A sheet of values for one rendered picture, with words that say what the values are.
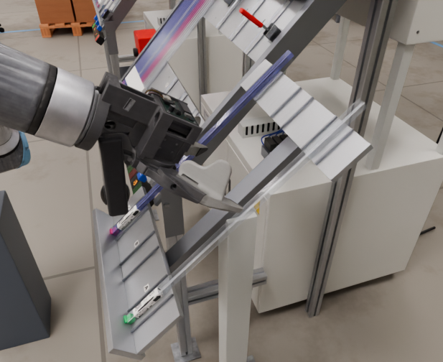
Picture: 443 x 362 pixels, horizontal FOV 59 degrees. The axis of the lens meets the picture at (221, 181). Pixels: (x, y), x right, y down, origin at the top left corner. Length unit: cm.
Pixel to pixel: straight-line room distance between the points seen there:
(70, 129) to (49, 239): 159
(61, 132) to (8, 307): 112
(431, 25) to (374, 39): 19
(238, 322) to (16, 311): 82
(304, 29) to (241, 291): 58
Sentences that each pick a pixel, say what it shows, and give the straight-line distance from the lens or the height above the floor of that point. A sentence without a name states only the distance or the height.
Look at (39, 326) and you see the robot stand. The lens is 159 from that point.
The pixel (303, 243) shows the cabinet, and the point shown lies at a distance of 131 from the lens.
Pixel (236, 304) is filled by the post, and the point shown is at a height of 56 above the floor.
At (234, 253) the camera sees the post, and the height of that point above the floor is 73.
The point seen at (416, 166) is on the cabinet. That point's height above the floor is 61.
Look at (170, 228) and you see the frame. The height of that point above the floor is 62.
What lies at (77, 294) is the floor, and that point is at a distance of 173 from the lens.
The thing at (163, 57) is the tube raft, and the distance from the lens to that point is 134.
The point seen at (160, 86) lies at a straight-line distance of 126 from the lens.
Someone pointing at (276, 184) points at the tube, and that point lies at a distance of 58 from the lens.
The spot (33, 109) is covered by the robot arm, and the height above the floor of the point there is 114.
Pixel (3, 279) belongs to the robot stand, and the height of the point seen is 35.
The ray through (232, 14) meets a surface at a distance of 116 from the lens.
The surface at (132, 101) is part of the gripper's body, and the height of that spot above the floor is 112.
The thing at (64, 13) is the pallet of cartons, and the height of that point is 23.
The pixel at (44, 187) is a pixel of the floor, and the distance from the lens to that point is 234.
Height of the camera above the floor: 130
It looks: 37 degrees down
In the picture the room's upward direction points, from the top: straight up
